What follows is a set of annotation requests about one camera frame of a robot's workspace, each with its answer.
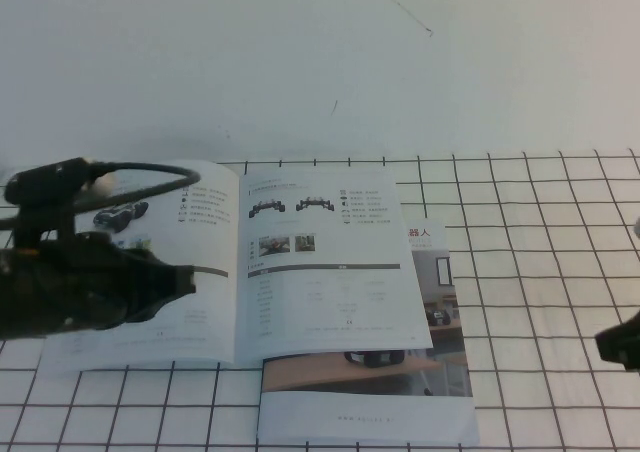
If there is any closed brochure with photo cover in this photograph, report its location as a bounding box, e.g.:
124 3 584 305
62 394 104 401
256 216 481 446

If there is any white cloth with black grid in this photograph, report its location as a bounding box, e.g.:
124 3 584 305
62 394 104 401
0 149 640 452

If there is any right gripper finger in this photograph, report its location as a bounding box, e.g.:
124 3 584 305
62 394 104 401
597 309 640 341
594 336 640 373

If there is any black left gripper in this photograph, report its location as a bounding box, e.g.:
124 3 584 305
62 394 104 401
0 231 198 342

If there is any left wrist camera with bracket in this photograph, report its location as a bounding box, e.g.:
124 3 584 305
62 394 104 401
4 156 119 246

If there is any white product catalogue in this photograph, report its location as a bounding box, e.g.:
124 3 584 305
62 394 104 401
37 159 434 379

